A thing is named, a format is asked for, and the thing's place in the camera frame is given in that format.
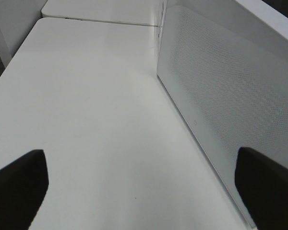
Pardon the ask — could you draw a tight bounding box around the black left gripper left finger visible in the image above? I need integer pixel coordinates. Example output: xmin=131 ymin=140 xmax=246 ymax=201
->
xmin=0 ymin=149 xmax=49 ymax=230

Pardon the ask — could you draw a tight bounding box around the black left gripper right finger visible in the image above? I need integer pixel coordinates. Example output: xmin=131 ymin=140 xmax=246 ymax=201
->
xmin=234 ymin=147 xmax=288 ymax=230

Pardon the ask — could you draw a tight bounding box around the white microwave door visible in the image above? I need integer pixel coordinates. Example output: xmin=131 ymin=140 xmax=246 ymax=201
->
xmin=157 ymin=0 xmax=288 ymax=228

